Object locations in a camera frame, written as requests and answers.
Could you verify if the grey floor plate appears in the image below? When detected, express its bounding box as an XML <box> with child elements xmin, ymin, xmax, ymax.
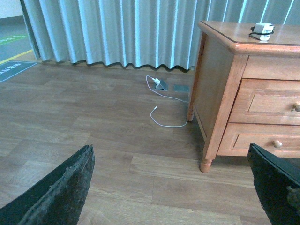
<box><xmin>173</xmin><ymin>84</ymin><xmax>189</xmax><ymax>93</ymax></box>

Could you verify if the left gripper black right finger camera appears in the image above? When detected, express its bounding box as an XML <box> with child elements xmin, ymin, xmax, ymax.
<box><xmin>247</xmin><ymin>143</ymin><xmax>300</xmax><ymax>225</ymax></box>

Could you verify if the wooden drawer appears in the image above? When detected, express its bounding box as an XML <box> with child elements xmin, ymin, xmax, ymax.
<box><xmin>217</xmin><ymin>123</ymin><xmax>300</xmax><ymax>158</ymax></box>
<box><xmin>229</xmin><ymin>79</ymin><xmax>300</xmax><ymax>126</ymax></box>

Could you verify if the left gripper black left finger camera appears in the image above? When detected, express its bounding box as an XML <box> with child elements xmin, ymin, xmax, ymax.
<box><xmin>0</xmin><ymin>145</ymin><xmax>95</xmax><ymax>225</ymax></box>

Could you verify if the grey floor socket box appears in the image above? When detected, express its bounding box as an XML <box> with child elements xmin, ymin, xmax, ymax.
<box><xmin>154</xmin><ymin>79</ymin><xmax>168</xmax><ymax>91</ymax></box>

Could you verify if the wooden nightstand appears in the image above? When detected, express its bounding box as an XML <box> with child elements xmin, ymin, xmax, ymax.
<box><xmin>187</xmin><ymin>21</ymin><xmax>300</xmax><ymax>173</ymax></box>

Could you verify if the white charger with black cable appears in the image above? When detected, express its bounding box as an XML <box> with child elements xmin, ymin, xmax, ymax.
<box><xmin>249</xmin><ymin>22</ymin><xmax>275</xmax><ymax>41</ymax></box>

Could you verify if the white cable on floor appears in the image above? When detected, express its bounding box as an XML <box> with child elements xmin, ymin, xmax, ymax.
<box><xmin>146</xmin><ymin>75</ymin><xmax>190</xmax><ymax>128</ymax></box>

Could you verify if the grey-green curtain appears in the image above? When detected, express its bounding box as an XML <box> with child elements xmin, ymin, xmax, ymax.
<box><xmin>21</xmin><ymin>0</ymin><xmax>300</xmax><ymax>69</ymax></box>

